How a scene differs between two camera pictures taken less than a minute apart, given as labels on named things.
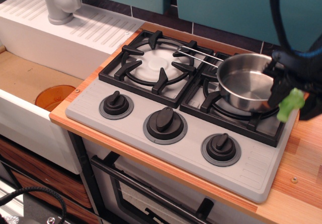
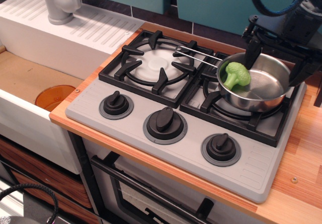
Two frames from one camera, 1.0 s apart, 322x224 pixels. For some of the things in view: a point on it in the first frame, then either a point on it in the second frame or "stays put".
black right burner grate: [205, 100] stays put
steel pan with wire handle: [244, 83] stays put
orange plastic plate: [51, 97] stays put
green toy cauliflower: [295, 100] to [238, 72]
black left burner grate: [159, 67] stays put
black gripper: [302, 72] to [298, 33]
